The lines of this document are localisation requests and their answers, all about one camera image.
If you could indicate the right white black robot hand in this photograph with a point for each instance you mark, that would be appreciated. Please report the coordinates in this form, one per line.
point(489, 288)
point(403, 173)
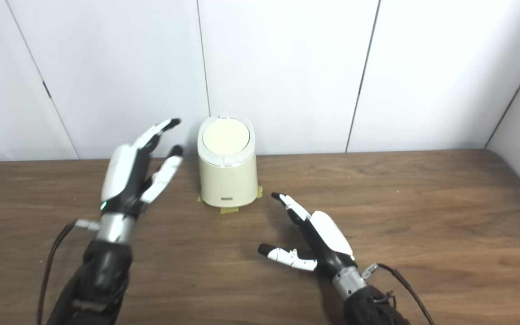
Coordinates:
point(330, 234)

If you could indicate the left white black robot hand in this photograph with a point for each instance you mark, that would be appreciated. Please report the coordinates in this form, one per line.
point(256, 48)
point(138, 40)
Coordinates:
point(120, 171)

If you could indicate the cream-colored bin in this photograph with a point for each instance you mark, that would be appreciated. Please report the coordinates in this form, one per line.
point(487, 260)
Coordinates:
point(228, 180)

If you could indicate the round cream bin lid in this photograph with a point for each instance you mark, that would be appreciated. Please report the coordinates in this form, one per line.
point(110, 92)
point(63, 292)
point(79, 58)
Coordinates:
point(225, 136)

